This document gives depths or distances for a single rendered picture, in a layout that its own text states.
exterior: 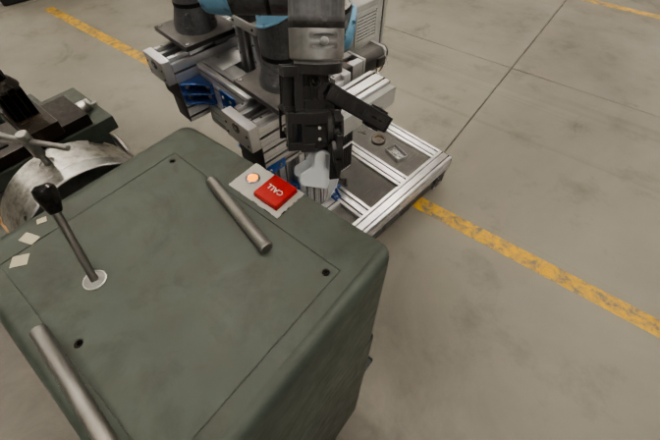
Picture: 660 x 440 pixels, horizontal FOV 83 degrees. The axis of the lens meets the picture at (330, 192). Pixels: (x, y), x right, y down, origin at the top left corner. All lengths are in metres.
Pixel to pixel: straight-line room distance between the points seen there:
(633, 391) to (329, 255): 1.83
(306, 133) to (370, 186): 1.63
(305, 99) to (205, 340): 0.37
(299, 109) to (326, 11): 0.13
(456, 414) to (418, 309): 0.47
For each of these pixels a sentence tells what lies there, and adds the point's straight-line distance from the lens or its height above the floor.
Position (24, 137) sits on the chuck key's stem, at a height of 1.32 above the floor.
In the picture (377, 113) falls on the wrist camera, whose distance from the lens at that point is 0.56.
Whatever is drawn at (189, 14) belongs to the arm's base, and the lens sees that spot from 1.50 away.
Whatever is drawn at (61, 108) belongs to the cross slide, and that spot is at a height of 0.97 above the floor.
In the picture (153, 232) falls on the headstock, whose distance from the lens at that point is 0.74.
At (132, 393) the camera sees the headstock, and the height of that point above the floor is 1.25.
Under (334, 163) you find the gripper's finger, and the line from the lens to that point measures 0.54.
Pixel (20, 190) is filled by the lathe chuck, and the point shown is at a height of 1.22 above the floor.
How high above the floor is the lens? 1.81
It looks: 49 degrees down
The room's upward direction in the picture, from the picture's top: straight up
